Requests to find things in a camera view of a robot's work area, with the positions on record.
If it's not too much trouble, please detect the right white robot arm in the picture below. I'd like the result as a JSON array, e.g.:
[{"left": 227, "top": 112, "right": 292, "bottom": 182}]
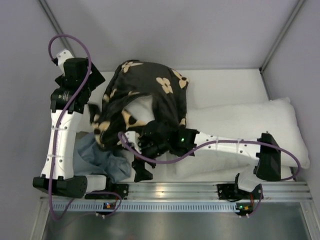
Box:
[{"left": 125, "top": 121, "right": 282, "bottom": 195}]

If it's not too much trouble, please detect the right aluminium corner post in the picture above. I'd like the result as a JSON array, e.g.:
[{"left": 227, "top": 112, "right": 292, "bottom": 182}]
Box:
[{"left": 259, "top": 0, "right": 307, "bottom": 75}]

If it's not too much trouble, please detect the blue-grey crumpled cloth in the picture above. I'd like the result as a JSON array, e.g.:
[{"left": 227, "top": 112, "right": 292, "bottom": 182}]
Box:
[{"left": 73, "top": 131, "right": 132, "bottom": 183}]

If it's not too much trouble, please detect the black floral pillowcase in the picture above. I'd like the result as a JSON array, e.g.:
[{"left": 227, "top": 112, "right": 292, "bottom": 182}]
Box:
[{"left": 88, "top": 60, "right": 189, "bottom": 151}]

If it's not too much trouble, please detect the white spare pillow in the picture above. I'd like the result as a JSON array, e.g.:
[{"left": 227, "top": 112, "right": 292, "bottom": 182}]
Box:
[{"left": 173, "top": 97, "right": 310, "bottom": 179}]

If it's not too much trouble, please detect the aluminium mounting rail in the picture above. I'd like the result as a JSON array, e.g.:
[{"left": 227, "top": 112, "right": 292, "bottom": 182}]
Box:
[{"left": 39, "top": 181, "right": 313, "bottom": 201}]

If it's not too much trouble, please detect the purple cable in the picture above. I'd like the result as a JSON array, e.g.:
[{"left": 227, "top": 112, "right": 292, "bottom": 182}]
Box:
[
  {"left": 117, "top": 131, "right": 301, "bottom": 182},
  {"left": 47, "top": 34, "right": 123, "bottom": 221}
]

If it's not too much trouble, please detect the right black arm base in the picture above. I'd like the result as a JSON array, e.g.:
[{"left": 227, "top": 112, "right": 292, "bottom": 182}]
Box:
[{"left": 217, "top": 183, "right": 262, "bottom": 202}]

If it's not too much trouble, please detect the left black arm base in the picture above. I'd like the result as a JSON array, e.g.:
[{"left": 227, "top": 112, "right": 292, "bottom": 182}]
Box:
[{"left": 84, "top": 183, "right": 129, "bottom": 200}]

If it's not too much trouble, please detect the left aluminium corner post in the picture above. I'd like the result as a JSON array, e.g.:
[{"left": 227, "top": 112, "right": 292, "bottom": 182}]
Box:
[{"left": 36, "top": 0, "right": 75, "bottom": 55}]

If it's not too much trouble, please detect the grey slotted cable duct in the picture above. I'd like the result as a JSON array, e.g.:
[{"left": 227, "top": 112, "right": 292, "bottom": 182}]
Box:
[{"left": 49, "top": 201, "right": 253, "bottom": 213}]

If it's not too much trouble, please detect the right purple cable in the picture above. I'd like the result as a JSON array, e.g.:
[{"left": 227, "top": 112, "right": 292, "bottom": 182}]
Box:
[{"left": 117, "top": 131, "right": 301, "bottom": 182}]

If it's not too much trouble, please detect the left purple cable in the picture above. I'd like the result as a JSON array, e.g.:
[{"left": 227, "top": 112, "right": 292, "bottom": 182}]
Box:
[{"left": 47, "top": 34, "right": 123, "bottom": 221}]

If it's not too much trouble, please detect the aluminium corner post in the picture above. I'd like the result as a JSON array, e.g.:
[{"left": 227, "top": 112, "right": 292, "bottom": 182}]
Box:
[
  {"left": 259, "top": 0, "right": 307, "bottom": 75},
  {"left": 36, "top": 0, "right": 75, "bottom": 55}
]

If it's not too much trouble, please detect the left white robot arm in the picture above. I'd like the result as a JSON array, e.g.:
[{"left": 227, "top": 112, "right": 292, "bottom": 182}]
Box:
[{"left": 32, "top": 49, "right": 107, "bottom": 199}]

